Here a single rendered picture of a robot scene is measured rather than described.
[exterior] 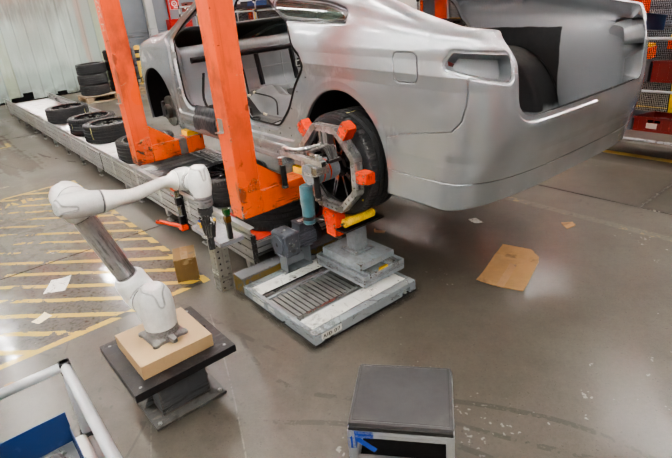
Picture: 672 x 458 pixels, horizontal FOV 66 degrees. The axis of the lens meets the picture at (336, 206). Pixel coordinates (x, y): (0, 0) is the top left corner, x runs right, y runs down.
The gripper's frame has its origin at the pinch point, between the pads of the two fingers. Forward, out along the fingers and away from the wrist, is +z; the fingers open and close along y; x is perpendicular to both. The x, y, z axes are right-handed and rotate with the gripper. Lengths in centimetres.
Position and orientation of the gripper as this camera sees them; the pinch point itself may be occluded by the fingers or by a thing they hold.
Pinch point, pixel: (211, 243)
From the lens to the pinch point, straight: 273.4
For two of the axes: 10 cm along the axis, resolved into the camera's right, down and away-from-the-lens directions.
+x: 7.0, -3.1, 6.4
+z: 0.8, 9.3, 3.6
